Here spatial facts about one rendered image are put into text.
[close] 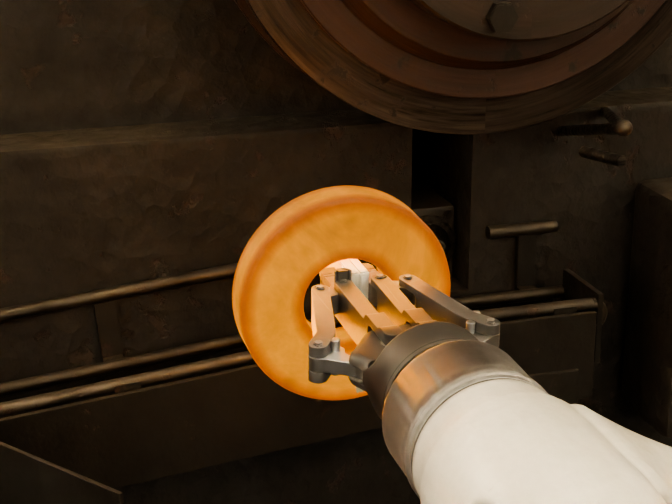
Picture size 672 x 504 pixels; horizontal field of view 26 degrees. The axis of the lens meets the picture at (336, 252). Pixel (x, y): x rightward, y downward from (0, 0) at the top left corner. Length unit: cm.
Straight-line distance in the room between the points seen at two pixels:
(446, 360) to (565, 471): 14
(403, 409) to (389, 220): 23
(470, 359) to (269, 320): 24
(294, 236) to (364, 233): 5
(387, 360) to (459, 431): 12
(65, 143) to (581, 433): 67
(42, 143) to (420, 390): 57
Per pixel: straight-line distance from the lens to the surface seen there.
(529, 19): 116
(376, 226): 100
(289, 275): 100
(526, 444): 71
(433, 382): 79
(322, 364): 89
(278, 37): 118
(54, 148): 127
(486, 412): 74
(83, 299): 129
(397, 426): 81
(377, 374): 86
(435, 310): 96
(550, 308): 134
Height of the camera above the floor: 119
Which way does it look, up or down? 19 degrees down
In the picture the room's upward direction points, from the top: straight up
